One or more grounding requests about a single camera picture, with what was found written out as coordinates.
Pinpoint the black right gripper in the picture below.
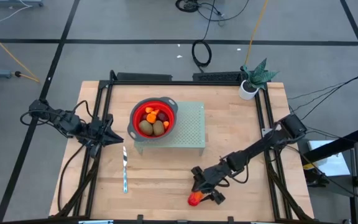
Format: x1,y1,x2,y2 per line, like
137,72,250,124
190,161,231,206

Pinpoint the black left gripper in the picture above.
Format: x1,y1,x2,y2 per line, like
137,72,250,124
86,113,125,159

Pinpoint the red orange mango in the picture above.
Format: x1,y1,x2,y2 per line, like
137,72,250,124
187,190,205,207

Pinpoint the brown kiwi fruit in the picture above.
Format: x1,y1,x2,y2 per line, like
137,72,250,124
138,119,154,136
152,120,165,137

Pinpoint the knife with blue handle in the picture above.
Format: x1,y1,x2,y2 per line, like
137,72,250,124
122,146,129,195

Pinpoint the red collapsible colander grey rim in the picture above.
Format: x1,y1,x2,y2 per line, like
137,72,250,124
127,96,180,142

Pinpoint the green perforated metal rack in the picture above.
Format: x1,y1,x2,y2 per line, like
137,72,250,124
134,101,207,156

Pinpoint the black rectangular box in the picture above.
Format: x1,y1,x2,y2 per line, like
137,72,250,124
116,72,173,83
192,71,243,83

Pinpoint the silver metal plate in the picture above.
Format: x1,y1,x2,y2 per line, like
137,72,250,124
78,219,115,224

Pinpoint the green plant in white pot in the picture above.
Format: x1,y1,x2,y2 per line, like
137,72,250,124
238,58,280,101

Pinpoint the black metal beam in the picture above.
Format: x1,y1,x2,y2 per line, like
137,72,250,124
301,126,358,162

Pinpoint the white paper sheet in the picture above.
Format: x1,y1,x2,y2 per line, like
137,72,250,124
308,139,351,177

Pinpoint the black aluminium frame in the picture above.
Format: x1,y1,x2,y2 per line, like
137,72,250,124
53,70,315,223

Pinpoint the black coiled floor cable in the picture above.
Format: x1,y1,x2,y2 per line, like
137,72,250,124
191,0,217,69

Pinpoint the yellow hanging cable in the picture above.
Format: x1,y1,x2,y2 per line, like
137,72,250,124
244,0,270,66
0,24,41,83

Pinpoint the black cable bundle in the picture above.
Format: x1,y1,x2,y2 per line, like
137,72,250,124
175,0,250,23

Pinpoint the white floor cable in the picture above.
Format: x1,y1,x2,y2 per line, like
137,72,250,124
0,3,34,31

